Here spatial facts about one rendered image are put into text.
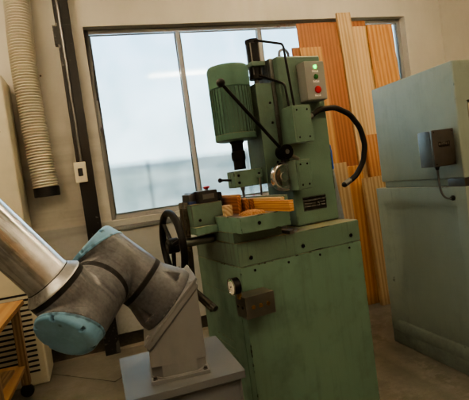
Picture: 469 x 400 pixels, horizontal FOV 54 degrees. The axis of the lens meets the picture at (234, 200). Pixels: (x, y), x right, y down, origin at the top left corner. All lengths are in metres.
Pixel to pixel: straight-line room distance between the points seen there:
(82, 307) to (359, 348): 1.31
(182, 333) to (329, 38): 2.90
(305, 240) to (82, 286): 1.00
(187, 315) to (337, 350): 0.94
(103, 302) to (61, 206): 2.08
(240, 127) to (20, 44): 1.69
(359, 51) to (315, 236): 2.20
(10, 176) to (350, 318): 1.99
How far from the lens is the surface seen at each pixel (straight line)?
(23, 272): 1.12
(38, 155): 3.02
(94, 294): 1.13
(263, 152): 1.94
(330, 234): 1.93
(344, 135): 3.58
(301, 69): 2.01
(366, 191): 3.38
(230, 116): 1.89
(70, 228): 3.19
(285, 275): 1.82
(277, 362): 1.88
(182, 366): 1.27
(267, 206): 1.78
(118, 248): 1.24
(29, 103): 3.07
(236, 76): 1.92
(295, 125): 1.89
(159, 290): 1.24
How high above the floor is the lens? 1.05
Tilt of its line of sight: 3 degrees down
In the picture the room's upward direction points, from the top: 8 degrees counter-clockwise
